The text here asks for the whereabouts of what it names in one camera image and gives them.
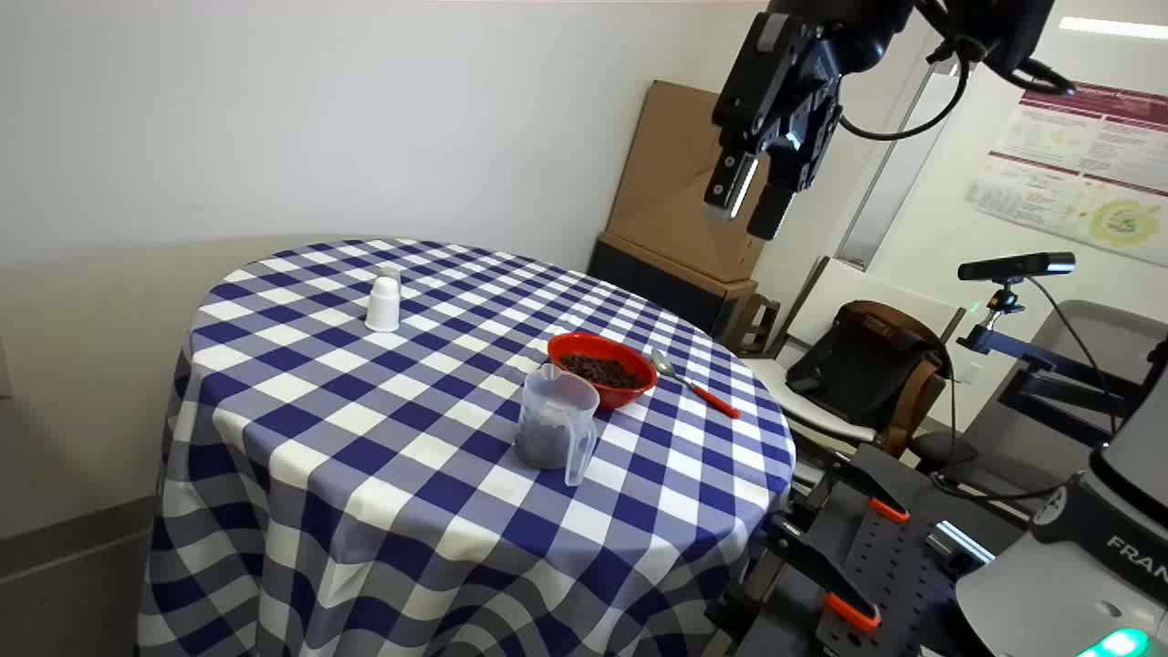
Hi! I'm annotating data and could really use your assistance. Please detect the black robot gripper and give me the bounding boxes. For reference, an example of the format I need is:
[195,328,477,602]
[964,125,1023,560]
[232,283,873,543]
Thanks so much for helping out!
[704,6,840,240]

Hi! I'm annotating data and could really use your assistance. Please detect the wall poster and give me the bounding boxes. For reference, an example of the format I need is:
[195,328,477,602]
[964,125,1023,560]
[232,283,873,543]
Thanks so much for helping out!
[969,83,1168,267]

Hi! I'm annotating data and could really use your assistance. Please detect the small white bottle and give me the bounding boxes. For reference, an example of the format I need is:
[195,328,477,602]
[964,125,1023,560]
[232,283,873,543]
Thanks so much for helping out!
[367,272,401,332]

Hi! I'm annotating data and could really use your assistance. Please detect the clear plastic measuring jug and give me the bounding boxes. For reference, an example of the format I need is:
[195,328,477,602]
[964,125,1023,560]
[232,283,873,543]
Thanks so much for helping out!
[516,360,600,480]

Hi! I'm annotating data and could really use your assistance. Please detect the red handled metal spoon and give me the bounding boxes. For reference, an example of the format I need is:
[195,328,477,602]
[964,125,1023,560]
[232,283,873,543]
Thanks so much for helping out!
[650,345,742,419]

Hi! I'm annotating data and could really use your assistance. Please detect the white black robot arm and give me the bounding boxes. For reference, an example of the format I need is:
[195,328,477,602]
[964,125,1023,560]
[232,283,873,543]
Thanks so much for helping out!
[704,0,1076,240]

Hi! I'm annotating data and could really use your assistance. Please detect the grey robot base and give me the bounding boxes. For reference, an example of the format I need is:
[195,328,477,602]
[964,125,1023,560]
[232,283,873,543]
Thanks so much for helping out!
[958,379,1168,657]

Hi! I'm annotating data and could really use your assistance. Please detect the coffee beans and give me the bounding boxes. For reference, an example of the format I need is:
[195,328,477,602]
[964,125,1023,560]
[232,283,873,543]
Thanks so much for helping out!
[564,356,639,385]

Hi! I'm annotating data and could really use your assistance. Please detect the brown black bag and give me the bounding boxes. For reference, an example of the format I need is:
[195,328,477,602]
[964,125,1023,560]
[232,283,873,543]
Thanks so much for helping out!
[787,299,954,426]

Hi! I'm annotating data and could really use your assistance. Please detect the brown cardboard box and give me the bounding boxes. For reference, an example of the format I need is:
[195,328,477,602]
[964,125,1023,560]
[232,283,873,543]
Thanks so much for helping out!
[604,79,763,283]

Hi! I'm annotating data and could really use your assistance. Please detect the black camera on tripod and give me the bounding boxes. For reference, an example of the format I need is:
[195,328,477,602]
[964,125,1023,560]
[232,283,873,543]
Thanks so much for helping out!
[958,251,1076,351]

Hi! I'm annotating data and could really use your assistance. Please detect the red bowl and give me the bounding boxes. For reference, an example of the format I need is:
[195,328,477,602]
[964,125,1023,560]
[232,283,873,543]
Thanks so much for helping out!
[549,332,658,408]

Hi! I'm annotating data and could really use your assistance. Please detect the orange handled clamp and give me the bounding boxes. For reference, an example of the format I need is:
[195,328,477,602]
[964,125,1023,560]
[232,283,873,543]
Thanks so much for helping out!
[779,523,883,633]

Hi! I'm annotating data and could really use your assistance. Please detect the blue white checkered tablecloth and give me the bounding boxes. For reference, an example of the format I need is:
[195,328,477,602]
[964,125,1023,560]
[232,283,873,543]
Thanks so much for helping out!
[137,237,795,657]

